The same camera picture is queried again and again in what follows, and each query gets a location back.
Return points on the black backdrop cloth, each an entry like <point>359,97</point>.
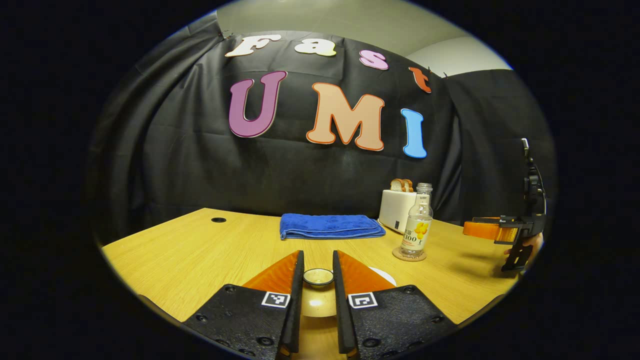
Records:
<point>175,150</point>

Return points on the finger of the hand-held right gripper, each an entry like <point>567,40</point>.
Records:
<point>487,231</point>
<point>487,219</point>

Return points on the clear water bottle yellow label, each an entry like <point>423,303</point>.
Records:
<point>416,235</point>

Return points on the white toaster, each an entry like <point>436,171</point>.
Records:
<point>395,210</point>

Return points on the toast bread slice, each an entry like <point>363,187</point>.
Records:
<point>396,185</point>
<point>408,185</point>

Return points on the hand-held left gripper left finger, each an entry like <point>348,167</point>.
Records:
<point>296,310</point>

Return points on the round printed coaster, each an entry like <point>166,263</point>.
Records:
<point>410,257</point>

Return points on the folded blue towel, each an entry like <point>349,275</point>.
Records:
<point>330,226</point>

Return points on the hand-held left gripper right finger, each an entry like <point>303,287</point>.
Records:
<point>341,310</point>

